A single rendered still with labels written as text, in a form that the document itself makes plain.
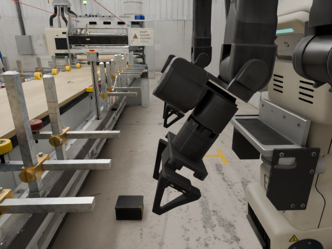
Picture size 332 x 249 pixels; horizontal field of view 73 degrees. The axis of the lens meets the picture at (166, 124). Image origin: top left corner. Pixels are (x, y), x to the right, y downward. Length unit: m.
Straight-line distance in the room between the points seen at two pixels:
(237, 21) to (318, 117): 0.32
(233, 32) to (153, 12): 10.91
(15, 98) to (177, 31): 10.51
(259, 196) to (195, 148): 0.49
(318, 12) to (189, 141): 0.26
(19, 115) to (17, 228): 0.37
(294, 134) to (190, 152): 0.31
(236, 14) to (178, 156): 0.21
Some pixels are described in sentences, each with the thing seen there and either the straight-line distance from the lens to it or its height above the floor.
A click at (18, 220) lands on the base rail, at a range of 0.96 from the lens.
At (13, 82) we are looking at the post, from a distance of 0.89.
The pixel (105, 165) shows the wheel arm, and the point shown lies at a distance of 0.93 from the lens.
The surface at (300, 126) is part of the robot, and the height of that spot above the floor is 1.08.
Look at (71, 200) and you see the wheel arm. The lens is 0.74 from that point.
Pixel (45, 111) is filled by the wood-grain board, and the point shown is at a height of 0.90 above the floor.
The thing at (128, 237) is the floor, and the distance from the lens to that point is 1.76.
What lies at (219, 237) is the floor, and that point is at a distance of 1.78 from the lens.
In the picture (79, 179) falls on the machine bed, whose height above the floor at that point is 0.17.
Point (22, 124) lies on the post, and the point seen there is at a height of 1.00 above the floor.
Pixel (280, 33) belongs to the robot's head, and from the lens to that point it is 0.62.
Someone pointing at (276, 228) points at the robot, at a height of 0.80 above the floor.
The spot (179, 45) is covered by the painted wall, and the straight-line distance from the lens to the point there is 11.18.
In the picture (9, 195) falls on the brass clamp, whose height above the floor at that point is 0.82.
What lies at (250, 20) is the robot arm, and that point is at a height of 1.28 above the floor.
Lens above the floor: 1.25
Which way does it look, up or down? 19 degrees down
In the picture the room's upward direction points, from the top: straight up
